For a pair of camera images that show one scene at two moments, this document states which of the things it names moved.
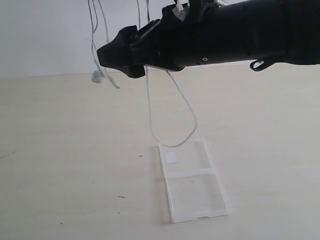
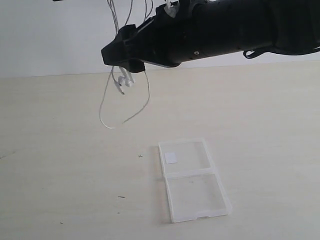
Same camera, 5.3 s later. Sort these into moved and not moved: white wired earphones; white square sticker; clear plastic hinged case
Moved: white wired earphones
Not moved: white square sticker; clear plastic hinged case
